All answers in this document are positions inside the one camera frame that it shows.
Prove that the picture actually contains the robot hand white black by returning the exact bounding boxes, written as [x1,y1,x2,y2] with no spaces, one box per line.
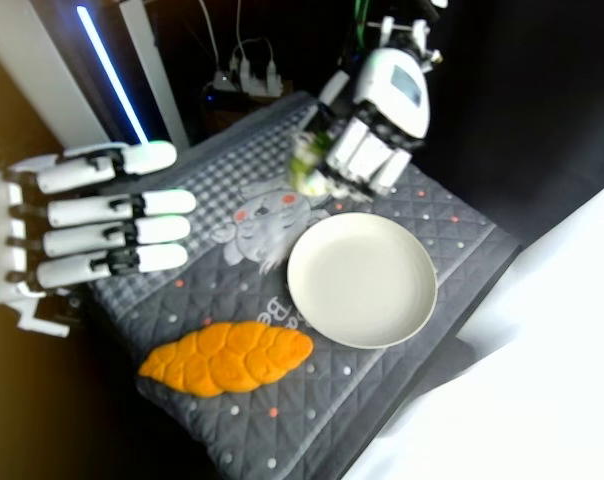
[301,47,433,201]
[0,139,198,339]

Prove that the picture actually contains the green white cupcake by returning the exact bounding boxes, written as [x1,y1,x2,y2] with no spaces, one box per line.
[286,129,351,199]

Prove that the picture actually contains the round white plate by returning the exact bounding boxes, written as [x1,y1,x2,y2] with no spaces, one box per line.
[286,212,439,350]

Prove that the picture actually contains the orange braided bread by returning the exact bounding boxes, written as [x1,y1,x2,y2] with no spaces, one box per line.
[137,321,315,399]

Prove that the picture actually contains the white power strip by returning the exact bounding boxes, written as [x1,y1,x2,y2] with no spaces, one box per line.
[210,69,285,97]

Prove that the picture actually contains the white column with blue light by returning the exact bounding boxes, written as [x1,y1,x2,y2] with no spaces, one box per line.
[0,0,191,174]

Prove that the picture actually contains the grey quilt with printed bear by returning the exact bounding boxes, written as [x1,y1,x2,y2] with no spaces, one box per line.
[81,89,523,480]

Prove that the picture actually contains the green robot cable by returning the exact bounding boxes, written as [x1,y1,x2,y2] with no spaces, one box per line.
[351,0,372,51]

